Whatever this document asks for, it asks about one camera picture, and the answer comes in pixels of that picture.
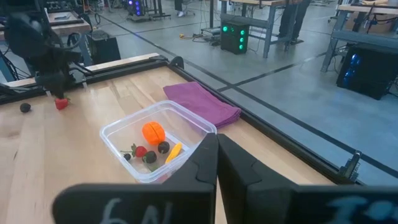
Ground small red toy strawberry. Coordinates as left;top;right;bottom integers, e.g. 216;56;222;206
130;143;148;159

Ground black computer blue lights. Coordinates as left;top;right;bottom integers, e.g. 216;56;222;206
335;43;398;101

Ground purple folded cloth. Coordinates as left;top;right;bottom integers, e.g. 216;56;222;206
162;81;242;129

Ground computer with purple lights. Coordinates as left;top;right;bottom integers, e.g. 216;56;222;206
126;0;146;16

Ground large red toy strawberry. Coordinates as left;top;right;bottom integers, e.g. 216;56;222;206
54;96;71;111

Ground black box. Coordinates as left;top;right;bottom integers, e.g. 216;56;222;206
88;29;121;65

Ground dark round toy berry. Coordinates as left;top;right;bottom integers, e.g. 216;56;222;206
157;141;171;155
142;151;158;165

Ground metal table clamp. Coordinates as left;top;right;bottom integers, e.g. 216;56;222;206
338;150;363;181

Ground clear plastic tupperware container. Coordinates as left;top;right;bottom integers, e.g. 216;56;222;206
99;100;218;184

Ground person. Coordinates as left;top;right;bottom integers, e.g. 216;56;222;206
174;0;187;18
277;0;312;46

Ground grey floor power box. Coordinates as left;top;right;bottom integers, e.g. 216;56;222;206
200;27;222;40

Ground grey metal workbench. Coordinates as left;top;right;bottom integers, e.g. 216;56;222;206
320;2;398;73
210;0;312;59

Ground black aluminium table frame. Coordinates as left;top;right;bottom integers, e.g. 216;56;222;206
0;55;386;187

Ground black computer green lights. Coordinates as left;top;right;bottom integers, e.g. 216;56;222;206
220;21;249;55

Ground yellow toy produce piece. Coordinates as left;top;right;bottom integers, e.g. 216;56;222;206
164;142;183;165

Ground wooden side plank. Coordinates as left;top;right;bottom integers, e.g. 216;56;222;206
85;52;161;73

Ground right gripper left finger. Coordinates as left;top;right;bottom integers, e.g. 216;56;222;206
52;133;219;224

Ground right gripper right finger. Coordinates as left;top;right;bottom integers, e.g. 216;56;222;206
216;133;398;224

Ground orange toy mandarin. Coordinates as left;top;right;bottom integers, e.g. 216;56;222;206
142;121;167;146

